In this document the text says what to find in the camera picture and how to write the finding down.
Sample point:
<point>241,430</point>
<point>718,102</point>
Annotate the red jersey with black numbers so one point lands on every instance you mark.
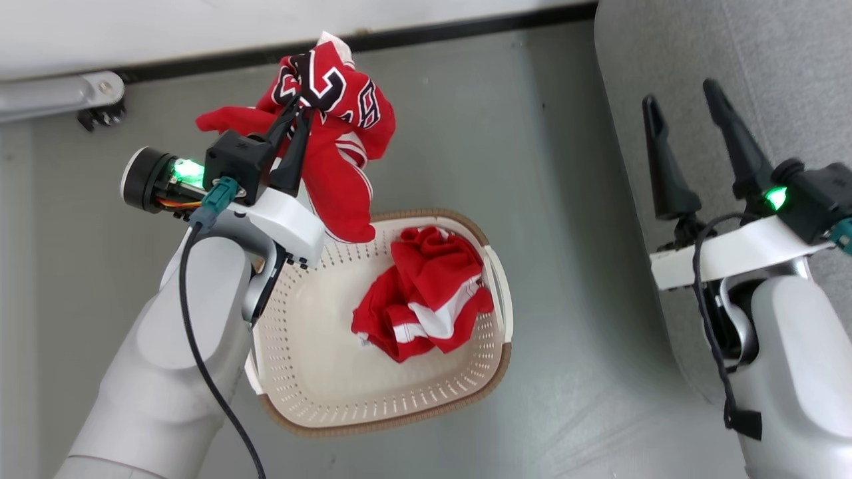
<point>339,179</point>

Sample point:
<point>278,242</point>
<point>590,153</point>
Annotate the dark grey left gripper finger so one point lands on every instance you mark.
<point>293,163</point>
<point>281,125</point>

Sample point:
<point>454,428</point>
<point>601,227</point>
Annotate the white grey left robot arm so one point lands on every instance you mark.
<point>166,372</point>

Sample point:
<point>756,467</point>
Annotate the black caster wheel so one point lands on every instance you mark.
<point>100,116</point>

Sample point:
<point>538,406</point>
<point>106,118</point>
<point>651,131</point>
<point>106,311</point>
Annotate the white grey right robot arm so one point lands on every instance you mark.
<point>799,372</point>

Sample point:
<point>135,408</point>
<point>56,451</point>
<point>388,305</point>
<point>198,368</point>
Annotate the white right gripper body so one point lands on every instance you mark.
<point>732,256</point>

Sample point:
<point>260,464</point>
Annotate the cream perforated laundry basket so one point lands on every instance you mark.
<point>319,346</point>

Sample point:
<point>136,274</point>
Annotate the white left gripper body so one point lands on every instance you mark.
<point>293,223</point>

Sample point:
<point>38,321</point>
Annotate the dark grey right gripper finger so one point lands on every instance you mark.
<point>669,173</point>
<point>739,146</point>

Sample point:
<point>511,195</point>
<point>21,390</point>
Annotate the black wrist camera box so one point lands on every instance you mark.
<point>822,193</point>
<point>233,163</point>

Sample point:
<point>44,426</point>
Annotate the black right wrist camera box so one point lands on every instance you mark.
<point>822,193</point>

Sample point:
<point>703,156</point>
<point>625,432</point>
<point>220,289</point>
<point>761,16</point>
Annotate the grey metal furniture leg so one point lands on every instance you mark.
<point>53,96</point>

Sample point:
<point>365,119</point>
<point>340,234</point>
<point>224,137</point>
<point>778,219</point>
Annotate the grey fabric sofa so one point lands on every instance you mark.
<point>785,60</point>

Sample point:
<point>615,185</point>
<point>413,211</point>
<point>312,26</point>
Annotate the red shorts with white stripe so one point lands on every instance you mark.
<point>426,279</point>

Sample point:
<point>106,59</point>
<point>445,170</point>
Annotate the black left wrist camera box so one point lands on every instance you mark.
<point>233,163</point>

